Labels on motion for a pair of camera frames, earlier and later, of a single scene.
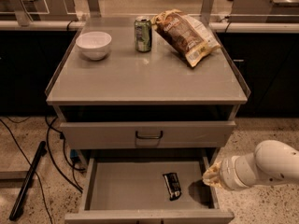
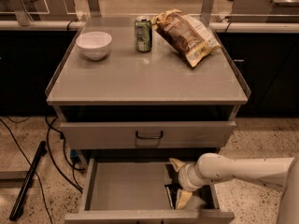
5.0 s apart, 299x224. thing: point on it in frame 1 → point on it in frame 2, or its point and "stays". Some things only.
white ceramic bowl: (94, 45) stays
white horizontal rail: (215, 26) stays
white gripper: (227, 173) → (186, 177)
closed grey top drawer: (148, 134) stays
